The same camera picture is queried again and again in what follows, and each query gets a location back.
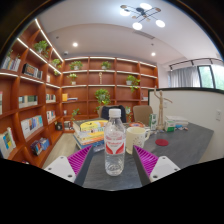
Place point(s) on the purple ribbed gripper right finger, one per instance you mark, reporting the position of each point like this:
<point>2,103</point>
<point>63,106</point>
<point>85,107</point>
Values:
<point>150,167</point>

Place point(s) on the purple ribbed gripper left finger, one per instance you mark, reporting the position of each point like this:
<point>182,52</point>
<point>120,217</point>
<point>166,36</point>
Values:
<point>74,167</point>

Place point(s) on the clear plastic water bottle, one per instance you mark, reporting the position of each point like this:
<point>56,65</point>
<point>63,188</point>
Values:
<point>115,142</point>

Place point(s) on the red round coaster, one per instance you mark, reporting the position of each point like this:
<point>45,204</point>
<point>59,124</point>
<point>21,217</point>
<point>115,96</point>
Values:
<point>161,142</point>

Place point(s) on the cream ceramic mug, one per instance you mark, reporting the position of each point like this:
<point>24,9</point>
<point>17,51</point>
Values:
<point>136,136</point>

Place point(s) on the stack of books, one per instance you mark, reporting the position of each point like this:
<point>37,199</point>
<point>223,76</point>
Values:
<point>89,132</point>

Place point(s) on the small green white box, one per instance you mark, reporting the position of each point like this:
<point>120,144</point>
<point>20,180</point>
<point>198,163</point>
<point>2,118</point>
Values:
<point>170,126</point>

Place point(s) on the green white carton box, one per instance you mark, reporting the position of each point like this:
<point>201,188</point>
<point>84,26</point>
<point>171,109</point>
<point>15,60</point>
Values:
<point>153,121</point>

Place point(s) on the white flat box stack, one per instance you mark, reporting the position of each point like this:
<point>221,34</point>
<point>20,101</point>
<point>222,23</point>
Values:
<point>179,120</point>

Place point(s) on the tan brown chair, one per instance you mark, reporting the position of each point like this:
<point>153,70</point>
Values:
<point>142,113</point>

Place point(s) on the black office chair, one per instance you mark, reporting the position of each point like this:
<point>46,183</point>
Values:
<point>114,111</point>

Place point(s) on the wooden artist mannequin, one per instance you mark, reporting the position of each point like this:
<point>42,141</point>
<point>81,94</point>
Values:
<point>162,99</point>

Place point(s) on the trailing green potted plant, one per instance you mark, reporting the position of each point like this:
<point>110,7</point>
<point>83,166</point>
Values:
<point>103,98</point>

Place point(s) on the white partition board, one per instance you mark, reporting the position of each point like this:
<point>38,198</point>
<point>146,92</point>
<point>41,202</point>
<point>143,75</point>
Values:
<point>203,107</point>

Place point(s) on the grey window curtain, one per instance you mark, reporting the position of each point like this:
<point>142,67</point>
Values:
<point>184,77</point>

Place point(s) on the ceiling chandelier lamp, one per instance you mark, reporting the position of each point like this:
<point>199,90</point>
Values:
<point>144,12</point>

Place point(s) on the wooden wall bookshelf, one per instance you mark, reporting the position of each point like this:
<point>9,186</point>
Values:
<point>39,92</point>

